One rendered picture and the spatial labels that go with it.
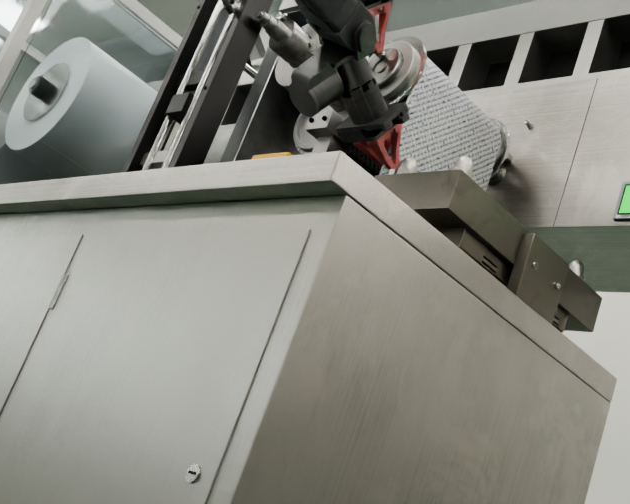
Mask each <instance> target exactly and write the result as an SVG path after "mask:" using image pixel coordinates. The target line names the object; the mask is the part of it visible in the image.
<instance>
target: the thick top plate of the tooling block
mask: <svg viewBox="0 0 630 504"><path fill-rule="evenodd" d="M374 178H375V179H376V180H378V181H379V182H380V183H381V184H382V185H384V186H385V187H386V188H387V189H388V190H390V191H391V192H392V193H393V194H394V195H396V196H397V197H398V198H399V199H400V200H402V201H403V202H404V203H405V204H406V205H408V206H409V207H410V208H411V209H413V210H414V211H415V212H416V213H417V214H419V215H420V216H421V217H422V218H423V219H425V220H426V221H427V222H428V223H429V224H431V225H432V226H433V227H434V228H435V229H439V228H466V229H467V230H468V231H469V232H470V233H472V234H473V235H474V236H475V237H476V238H477V239H479V240H480V241H481V242H482V243H483V244H484V245H486V246H487V247H488V248H489V249H490V250H491V251H493V252H494V253H495V254H496V255H497V256H498V257H500V258H501V259H502V260H503V261H504V262H506V263H507V264H508V265H509V266H510V267H511V268H513V266H514V263H515V260H516V257H517V253H518V250H519V247H520V244H521V240H522V237H523V234H532V233H530V232H529V231H528V230H527V229H526V228H525V227H524V226H523V225H522V224H521V223H519V222H518V221H517V220H516V219H515V218H514V217H513V216H512V215H511V214H510V213H509V212H507V211H506V210H505V209H504V208H503V207H502V206H501V205H500V204H499V203H498V202H496V201H495V200H494V199H493V198H492V197H491V196H490V195H489V194H488V193H487V192H486V191H484V190H483V189H482V188H481V187H480V186H479V185H478V184H477V183H476V182H475V181H473V180H472V179H471V178H470V177H469V176H468V175H467V174H466V173H465V172H464V171H463V170H461V169H458V170H444V171H431V172H417V173H403V174H389V175H376V176H375V177H374ZM601 301H602V297H601V296H599V295H598V294H597V293H596V292H595V291H594V290H593V289H592V288H591V287H590V286H589V285H587V284H586V283H585V282H584V281H583V280H582V279H581V278H580V277H579V276H578V275H576V274H575V273H574V272H573V271H572V270H571V269H570V268H568V271H567V275H566V278H565V282H564V285H563V289H562V292H561V296H560V299H559V302H558V306H557V307H558V308H559V309H561V310H562V311H563V312H564V313H565V314H566V315H568V319H567V322H566V326H565V329H564V330H566V331H581V332H593V330H594V326H595V323H596V319H597V316H598V312H599V308H600V305H601Z"/></svg>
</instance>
